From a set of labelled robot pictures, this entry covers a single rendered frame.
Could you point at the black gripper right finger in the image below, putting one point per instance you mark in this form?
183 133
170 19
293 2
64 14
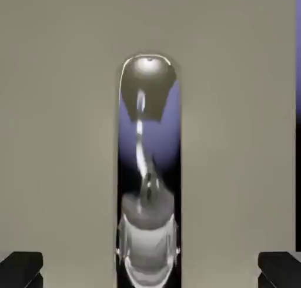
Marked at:
279 266

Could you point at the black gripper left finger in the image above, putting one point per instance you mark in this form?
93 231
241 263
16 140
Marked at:
21 266

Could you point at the beige cabinet door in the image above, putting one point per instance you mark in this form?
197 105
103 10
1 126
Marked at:
58 128

